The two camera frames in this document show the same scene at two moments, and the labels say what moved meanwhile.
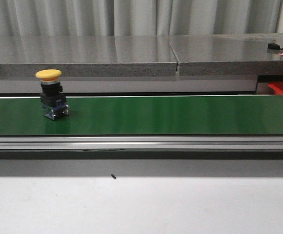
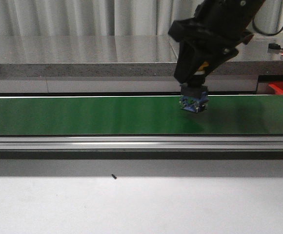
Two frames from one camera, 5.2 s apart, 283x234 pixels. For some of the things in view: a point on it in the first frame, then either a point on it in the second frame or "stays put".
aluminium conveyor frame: (140, 143) stays put
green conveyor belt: (252, 114) stays put
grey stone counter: (227, 64) stays put
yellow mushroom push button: (52, 98) → (194, 98)
